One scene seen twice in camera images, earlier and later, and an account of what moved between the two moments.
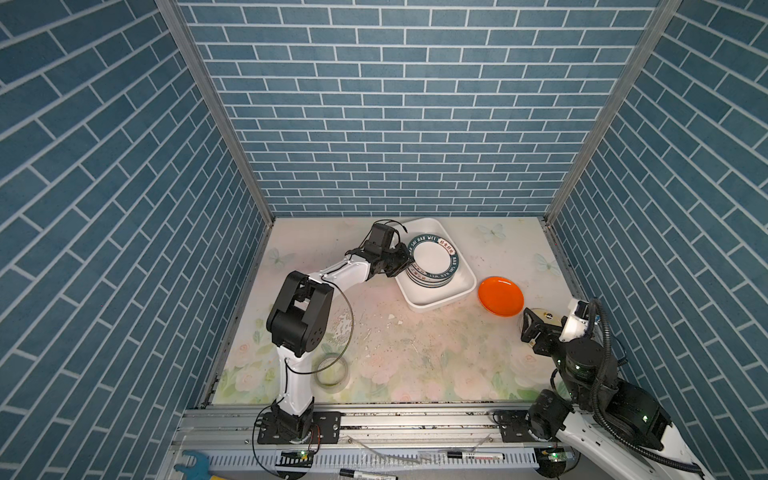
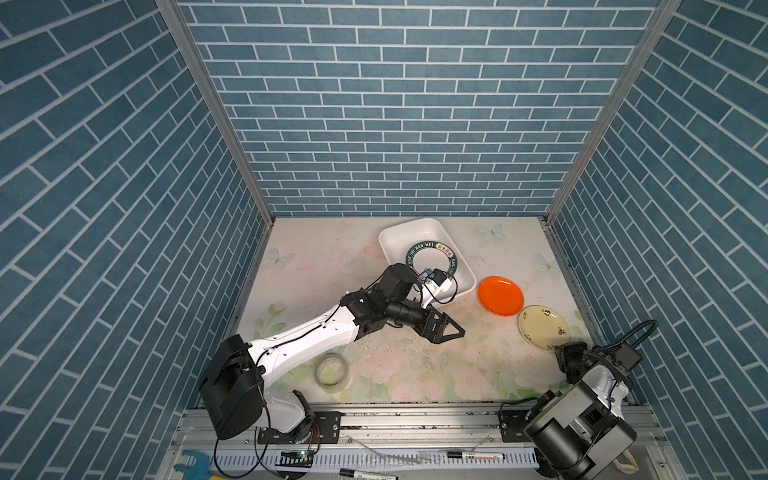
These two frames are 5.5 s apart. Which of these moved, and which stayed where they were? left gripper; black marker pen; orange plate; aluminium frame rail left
Moved: left gripper
Stayed: aluminium frame rail left; orange plate; black marker pen
